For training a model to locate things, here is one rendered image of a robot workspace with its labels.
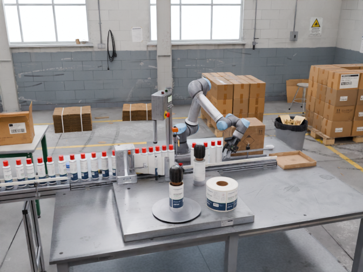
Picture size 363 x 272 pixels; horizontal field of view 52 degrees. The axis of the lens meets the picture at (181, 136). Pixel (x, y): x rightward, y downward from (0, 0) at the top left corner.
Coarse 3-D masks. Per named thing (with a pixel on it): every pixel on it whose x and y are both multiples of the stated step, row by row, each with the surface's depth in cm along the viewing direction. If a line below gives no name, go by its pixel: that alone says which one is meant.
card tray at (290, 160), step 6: (270, 156) 327; (282, 156) 330; (288, 156) 330; (294, 156) 330; (300, 156) 330; (306, 156) 323; (282, 162) 316; (288, 162) 316; (294, 162) 316; (300, 162) 316; (306, 162) 308; (312, 162) 309; (288, 168) 305
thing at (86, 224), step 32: (64, 192) 267; (96, 192) 267; (256, 192) 267; (288, 192) 267; (320, 192) 267; (352, 192) 267; (64, 224) 228; (96, 224) 228; (256, 224) 228; (288, 224) 229; (64, 256) 199; (96, 256) 201
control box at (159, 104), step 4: (156, 92) 280; (160, 92) 280; (164, 92) 280; (168, 92) 280; (152, 96) 272; (156, 96) 271; (160, 96) 270; (164, 96) 271; (152, 100) 274; (156, 100) 273; (160, 100) 271; (164, 100) 272; (152, 104) 275; (156, 104) 274; (160, 104) 272; (164, 104) 273; (168, 104) 280; (152, 108) 276; (156, 108) 275; (160, 108) 273; (164, 108) 274; (152, 112) 277; (156, 112) 276; (160, 112) 274; (164, 112) 275; (152, 116) 278; (156, 116) 277; (160, 116) 275; (164, 116) 275
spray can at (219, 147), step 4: (220, 140) 295; (220, 144) 295; (216, 148) 296; (220, 148) 295; (216, 152) 297; (220, 152) 296; (216, 156) 298; (220, 156) 297; (216, 160) 299; (220, 160) 298
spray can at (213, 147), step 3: (213, 141) 292; (213, 144) 293; (210, 147) 294; (213, 147) 293; (210, 150) 295; (213, 150) 293; (210, 153) 295; (213, 153) 294; (210, 156) 296; (213, 156) 295; (210, 159) 297; (213, 159) 296; (210, 162) 298; (213, 162) 297
